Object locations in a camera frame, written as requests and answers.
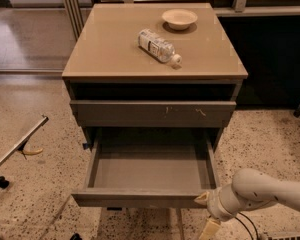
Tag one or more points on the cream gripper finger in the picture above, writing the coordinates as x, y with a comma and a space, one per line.
210, 228

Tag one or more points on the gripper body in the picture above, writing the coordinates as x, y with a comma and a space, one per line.
216, 204

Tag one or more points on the grey drawer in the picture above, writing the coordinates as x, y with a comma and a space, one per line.
195, 114
161, 175

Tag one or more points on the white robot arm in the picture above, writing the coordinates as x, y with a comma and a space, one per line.
267, 190

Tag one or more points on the grey top drawer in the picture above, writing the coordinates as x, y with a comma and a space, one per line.
195, 114

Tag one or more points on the grey wooden drawer cabinet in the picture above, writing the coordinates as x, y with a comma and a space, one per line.
107, 63

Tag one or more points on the white power strip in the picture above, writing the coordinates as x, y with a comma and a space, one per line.
280, 236

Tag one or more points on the clear plastic water bottle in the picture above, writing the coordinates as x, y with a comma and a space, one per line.
158, 47

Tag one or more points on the white ceramic bowl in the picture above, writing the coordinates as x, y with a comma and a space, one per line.
179, 19

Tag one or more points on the metal table edge left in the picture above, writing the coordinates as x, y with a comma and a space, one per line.
24, 139

